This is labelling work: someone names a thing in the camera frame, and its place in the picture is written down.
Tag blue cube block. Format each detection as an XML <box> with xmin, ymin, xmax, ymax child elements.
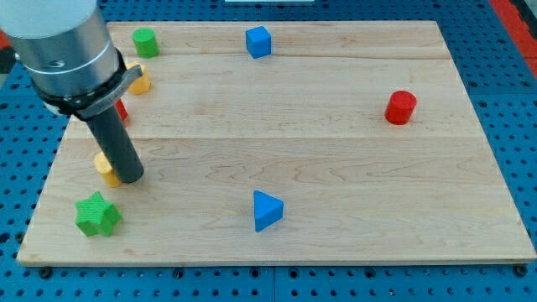
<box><xmin>245</xmin><ymin>25</ymin><xmax>272</xmax><ymax>60</ymax></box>

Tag blue triangle block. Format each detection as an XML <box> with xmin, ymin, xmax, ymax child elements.
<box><xmin>253</xmin><ymin>190</ymin><xmax>284</xmax><ymax>232</ymax></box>

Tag wooden board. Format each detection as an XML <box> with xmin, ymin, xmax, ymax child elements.
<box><xmin>18</xmin><ymin>21</ymin><xmax>536</xmax><ymax>267</ymax></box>

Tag red cylinder block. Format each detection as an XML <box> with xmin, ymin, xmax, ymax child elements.
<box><xmin>384</xmin><ymin>91</ymin><xmax>418</xmax><ymax>125</ymax></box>

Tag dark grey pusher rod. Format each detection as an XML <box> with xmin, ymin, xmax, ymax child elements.
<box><xmin>86</xmin><ymin>107</ymin><xmax>144</xmax><ymax>183</ymax></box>

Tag red star block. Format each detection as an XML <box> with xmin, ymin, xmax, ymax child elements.
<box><xmin>115</xmin><ymin>99</ymin><xmax>128</xmax><ymax>122</ymax></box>

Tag yellow block near rod tip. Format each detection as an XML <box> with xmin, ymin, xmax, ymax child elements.
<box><xmin>94</xmin><ymin>152</ymin><xmax>122</xmax><ymax>188</ymax></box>

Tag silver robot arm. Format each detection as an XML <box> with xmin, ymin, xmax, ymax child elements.
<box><xmin>1</xmin><ymin>0</ymin><xmax>143</xmax><ymax>121</ymax></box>

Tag yellow block upper left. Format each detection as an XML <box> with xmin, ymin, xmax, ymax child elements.
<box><xmin>127</xmin><ymin>62</ymin><xmax>151</xmax><ymax>95</ymax></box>

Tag green cylinder block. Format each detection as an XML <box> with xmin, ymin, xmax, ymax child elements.
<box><xmin>132</xmin><ymin>28</ymin><xmax>159</xmax><ymax>58</ymax></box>

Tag green star block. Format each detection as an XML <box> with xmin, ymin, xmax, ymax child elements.
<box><xmin>75</xmin><ymin>191</ymin><xmax>123</xmax><ymax>237</ymax></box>

